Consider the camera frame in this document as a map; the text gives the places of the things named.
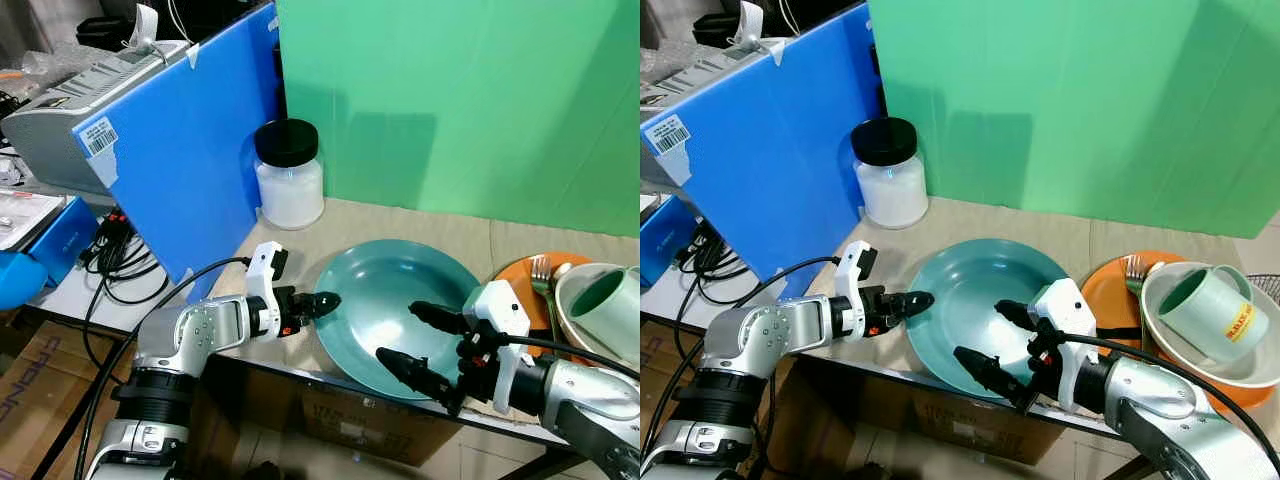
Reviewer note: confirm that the green backdrop board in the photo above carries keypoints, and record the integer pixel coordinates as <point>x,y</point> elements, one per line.
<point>1080,100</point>
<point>480,100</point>

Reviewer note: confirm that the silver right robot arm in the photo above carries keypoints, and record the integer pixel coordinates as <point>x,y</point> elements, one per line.
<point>1170,405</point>
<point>590,400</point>

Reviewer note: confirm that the black-lidded jar white contents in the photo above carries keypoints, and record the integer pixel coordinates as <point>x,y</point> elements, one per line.
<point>892,190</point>
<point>290,190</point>

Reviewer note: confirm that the metal fork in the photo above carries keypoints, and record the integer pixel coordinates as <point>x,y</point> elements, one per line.
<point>1133,268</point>
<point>541,268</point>

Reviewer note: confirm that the white barcode label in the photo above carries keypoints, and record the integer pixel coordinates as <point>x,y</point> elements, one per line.
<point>100,138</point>
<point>672,137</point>

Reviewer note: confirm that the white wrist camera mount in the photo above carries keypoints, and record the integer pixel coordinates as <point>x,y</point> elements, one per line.
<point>262,270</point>
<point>1065,305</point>
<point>500,305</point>
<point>852,270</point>

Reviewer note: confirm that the blue rounded plastic object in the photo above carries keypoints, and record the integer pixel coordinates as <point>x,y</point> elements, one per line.
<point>20,280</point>

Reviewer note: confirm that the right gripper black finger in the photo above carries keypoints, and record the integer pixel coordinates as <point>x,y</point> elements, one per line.
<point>1022,318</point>
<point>440,318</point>
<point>420,378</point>
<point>995,376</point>

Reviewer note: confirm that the cream bowl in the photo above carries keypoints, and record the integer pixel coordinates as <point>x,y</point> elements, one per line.
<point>600,352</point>
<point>1200,367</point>

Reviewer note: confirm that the pale green mug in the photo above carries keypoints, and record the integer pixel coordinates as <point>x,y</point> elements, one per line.
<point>1215,310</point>
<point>620,310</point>

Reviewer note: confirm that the black bag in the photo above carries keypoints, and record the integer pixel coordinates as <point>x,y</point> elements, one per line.
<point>105,32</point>
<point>715,30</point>

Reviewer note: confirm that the teal round plate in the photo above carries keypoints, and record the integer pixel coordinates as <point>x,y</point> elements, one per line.
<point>975,290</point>
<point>390,290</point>

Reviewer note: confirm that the blue box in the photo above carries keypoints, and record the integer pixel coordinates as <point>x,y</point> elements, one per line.
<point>65,240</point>
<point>665,240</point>

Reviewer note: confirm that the plain brown cardboard box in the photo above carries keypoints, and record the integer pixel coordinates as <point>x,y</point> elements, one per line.
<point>330,425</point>
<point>930,430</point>

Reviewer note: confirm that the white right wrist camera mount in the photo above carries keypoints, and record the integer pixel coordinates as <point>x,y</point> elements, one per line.
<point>500,305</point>
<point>1065,305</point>

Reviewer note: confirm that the orange round plate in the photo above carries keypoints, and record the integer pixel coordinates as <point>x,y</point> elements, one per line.
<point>1105,290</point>
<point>515,280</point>

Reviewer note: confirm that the blue corrugated plastic board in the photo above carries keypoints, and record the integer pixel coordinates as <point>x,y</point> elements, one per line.
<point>780,150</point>
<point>190,150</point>

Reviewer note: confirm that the brown printed cardboard box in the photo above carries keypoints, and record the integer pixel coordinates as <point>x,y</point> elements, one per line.
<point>40,400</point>
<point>660,380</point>

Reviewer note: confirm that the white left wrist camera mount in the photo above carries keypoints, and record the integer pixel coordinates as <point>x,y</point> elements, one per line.
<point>852,270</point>
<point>262,270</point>

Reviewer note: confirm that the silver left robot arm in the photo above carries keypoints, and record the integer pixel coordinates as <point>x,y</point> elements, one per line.
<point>780,335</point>
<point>190,335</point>

